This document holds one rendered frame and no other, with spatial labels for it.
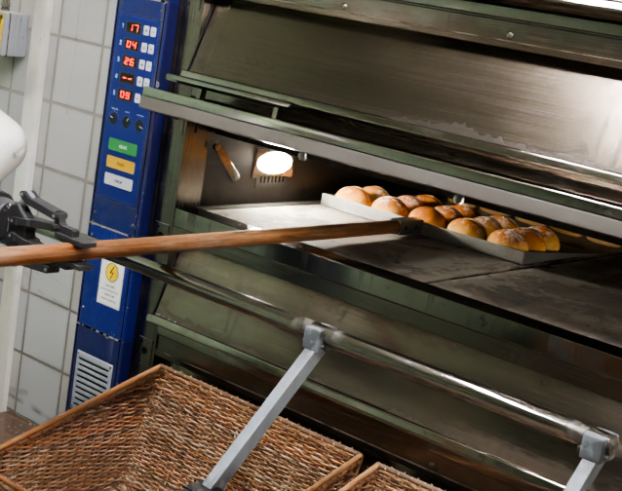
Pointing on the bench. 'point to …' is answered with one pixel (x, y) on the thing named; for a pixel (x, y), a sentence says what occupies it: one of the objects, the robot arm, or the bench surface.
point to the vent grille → (90, 378)
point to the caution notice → (110, 284)
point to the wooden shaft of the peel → (45, 253)
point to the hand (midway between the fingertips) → (74, 250)
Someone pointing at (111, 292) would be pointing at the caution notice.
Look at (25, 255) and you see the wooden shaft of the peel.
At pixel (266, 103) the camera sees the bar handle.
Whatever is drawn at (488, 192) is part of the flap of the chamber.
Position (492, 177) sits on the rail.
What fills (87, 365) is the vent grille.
